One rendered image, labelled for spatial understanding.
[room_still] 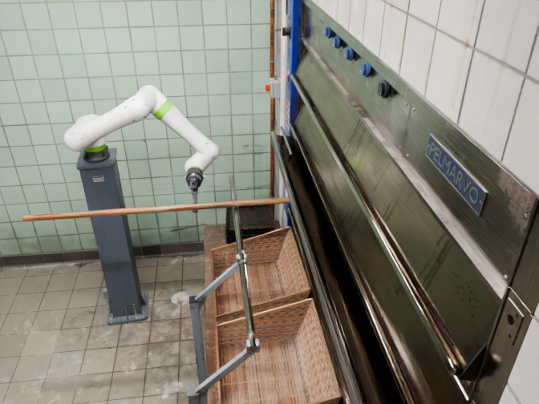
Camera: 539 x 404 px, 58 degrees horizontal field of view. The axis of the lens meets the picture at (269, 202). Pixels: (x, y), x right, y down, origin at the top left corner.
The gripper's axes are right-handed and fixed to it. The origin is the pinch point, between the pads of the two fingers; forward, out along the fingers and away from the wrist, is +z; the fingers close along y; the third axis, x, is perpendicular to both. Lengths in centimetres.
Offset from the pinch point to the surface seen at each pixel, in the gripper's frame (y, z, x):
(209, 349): 60, 44, -4
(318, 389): 48, 81, -50
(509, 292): -76, 157, -56
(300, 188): -23, 34, -47
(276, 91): -27, -78, -52
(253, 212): 40, -47, -34
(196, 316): 31, 49, 1
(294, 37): -71, -30, -53
